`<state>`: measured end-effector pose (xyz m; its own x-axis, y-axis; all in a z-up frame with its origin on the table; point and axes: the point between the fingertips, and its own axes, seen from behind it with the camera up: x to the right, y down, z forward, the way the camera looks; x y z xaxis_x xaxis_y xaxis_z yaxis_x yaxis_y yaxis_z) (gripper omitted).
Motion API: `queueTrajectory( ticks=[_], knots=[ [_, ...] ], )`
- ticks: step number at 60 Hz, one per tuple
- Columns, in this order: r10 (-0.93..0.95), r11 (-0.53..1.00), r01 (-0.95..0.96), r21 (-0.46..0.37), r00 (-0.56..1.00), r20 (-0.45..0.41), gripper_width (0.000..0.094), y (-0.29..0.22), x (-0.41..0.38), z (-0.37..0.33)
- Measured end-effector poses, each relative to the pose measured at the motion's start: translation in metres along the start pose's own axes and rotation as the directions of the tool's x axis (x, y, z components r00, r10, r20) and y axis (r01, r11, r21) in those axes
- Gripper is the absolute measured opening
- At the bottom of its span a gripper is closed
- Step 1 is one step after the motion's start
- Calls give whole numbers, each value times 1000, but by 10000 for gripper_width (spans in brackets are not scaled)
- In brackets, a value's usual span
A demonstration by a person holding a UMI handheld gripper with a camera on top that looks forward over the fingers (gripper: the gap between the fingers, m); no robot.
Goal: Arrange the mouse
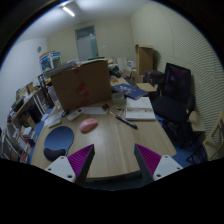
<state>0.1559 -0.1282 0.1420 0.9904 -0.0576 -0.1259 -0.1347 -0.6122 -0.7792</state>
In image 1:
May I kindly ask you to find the large cardboard box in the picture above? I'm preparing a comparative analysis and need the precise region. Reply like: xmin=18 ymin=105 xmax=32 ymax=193
xmin=51 ymin=60 xmax=112 ymax=110

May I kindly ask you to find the blue book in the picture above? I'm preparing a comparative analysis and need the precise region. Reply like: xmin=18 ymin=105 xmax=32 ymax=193
xmin=112 ymin=84 xmax=148 ymax=100

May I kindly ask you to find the black office chair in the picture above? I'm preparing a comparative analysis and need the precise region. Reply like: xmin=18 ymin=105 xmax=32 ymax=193
xmin=152 ymin=63 xmax=195 ymax=142

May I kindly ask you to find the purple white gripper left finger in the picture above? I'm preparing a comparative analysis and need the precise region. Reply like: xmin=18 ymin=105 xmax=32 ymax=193
xmin=46 ymin=144 xmax=95 ymax=185

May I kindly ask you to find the bookshelf with items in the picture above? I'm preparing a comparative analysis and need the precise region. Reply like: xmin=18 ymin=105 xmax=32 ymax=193
xmin=0 ymin=73 xmax=53 ymax=163

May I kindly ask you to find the tall cardboard box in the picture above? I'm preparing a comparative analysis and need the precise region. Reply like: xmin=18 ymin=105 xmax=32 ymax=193
xmin=135 ymin=44 xmax=153 ymax=75

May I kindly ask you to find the door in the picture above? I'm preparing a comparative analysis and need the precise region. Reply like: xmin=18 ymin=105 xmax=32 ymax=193
xmin=75 ymin=26 xmax=98 ymax=61

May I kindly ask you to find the white remote control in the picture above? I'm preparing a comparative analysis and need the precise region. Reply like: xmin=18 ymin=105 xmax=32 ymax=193
xmin=67 ymin=108 xmax=84 ymax=121

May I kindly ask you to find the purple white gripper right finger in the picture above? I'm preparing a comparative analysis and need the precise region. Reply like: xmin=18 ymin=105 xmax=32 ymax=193
xmin=134 ymin=144 xmax=182 ymax=183

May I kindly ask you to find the pink computer mouse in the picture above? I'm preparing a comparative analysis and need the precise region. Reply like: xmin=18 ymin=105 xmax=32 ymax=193
xmin=80 ymin=118 xmax=98 ymax=133

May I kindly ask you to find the ceiling light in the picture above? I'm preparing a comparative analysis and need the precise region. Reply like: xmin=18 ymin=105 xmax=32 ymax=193
xmin=62 ymin=6 xmax=75 ymax=17

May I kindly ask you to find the blue mouse pad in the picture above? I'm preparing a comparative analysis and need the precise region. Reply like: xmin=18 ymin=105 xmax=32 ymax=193
xmin=43 ymin=126 xmax=74 ymax=161

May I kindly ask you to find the white paper sheet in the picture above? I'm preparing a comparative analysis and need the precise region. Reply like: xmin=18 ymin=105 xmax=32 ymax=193
xmin=82 ymin=107 xmax=107 ymax=115

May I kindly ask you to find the black pen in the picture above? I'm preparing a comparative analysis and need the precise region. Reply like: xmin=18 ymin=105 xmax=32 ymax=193
xmin=115 ymin=115 xmax=138 ymax=130

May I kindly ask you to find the white open book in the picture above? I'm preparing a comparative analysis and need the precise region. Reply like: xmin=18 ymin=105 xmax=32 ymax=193
xmin=125 ymin=97 xmax=156 ymax=120

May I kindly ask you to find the blue white box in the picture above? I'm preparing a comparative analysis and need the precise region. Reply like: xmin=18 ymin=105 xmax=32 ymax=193
xmin=40 ymin=51 xmax=61 ymax=72

